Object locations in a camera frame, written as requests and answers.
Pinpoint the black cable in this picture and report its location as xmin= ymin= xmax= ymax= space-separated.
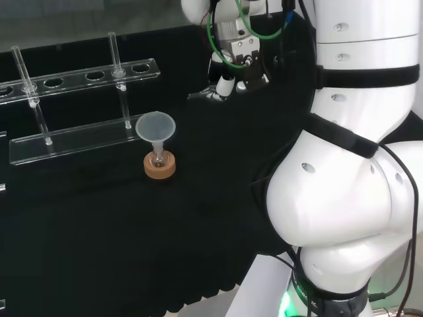
xmin=376 ymin=143 xmax=418 ymax=317

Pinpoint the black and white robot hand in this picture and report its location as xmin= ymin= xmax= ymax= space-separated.
xmin=206 ymin=49 xmax=270 ymax=102

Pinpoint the black bench cloth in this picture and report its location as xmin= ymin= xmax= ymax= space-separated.
xmin=0 ymin=13 xmax=318 ymax=314

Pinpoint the clear plastic funnel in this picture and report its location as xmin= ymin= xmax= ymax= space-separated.
xmin=135 ymin=111 xmax=176 ymax=153

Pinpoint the green cable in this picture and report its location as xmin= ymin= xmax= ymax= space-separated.
xmin=206 ymin=0 xmax=286 ymax=69

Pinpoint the clear glass weighing funnel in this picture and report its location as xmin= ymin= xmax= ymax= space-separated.
xmin=187 ymin=86 xmax=229 ymax=102

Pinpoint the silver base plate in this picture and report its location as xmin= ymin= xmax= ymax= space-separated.
xmin=227 ymin=253 xmax=297 ymax=317

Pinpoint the small round-bottom glass flask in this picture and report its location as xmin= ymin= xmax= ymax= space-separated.
xmin=149 ymin=145 xmax=168 ymax=168

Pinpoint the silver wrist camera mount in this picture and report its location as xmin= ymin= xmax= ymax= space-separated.
xmin=214 ymin=18 xmax=262 ymax=67

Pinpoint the cork ring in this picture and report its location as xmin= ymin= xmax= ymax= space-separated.
xmin=143 ymin=152 xmax=177 ymax=181

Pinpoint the clear funnel stand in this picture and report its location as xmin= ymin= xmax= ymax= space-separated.
xmin=0 ymin=31 xmax=162 ymax=166

